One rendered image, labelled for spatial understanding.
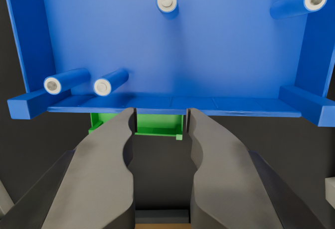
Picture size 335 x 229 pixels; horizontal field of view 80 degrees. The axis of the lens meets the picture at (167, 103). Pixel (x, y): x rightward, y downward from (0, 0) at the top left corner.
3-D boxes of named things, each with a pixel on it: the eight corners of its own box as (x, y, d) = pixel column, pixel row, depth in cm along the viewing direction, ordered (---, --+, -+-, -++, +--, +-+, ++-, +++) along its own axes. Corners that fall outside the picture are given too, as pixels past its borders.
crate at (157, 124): (98, 125, 72) (88, 135, 65) (93, 69, 66) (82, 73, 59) (182, 129, 71) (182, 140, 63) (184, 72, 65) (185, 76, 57)
